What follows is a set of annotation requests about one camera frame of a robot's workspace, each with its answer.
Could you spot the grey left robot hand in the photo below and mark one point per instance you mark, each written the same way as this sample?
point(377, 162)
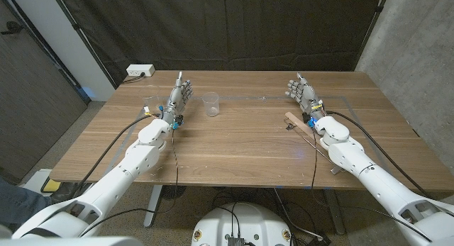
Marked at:
point(175, 100)

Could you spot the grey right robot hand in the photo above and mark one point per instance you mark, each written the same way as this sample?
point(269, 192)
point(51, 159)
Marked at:
point(306, 95)

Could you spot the clear plastic measuring cup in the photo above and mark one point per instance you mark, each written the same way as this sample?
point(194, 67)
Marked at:
point(211, 106)

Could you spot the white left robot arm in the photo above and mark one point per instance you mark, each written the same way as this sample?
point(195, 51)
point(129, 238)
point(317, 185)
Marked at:
point(117, 175)

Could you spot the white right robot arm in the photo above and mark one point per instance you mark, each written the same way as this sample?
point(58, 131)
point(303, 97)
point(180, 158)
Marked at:
point(372, 178)

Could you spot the clear drinking glass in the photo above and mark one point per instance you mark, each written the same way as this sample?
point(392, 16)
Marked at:
point(150, 99)

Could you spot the small black clip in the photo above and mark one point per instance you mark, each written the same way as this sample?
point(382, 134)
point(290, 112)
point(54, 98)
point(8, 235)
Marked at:
point(290, 127)

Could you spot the white power strip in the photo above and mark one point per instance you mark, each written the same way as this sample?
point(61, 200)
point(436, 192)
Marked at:
point(140, 69)

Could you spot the black backdrop curtain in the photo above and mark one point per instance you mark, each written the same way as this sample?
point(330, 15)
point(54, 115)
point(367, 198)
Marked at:
point(227, 26)

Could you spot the round black floor fan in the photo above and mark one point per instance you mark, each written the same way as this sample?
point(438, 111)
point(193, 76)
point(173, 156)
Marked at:
point(174, 192)

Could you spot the black backdrop stand pole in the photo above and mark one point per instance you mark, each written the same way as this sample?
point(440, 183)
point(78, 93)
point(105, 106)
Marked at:
point(83, 37)
point(376, 17)

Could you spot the white table leg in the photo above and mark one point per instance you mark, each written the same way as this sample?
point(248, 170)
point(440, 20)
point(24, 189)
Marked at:
point(153, 205)

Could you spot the grey table leg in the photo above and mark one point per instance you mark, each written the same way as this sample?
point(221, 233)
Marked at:
point(335, 212)

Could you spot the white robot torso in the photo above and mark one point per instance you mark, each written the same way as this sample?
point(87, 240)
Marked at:
point(241, 221)

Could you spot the dark leather shoe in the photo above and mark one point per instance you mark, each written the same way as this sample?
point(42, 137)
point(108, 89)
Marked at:
point(67, 197)

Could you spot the black floor plug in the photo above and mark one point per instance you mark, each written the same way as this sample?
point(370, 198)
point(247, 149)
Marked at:
point(321, 239)

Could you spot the dark wooden door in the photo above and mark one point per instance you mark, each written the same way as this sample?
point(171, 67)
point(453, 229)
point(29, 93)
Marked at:
point(28, 97)

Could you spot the yellow black foot pedal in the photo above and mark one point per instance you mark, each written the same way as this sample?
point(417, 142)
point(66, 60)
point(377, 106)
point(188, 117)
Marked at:
point(52, 185)

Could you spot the person's blue jeans leg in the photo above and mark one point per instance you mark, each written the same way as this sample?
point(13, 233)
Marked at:
point(17, 203)

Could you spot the thin metal rod with bracket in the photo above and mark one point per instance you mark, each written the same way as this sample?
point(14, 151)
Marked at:
point(336, 170)

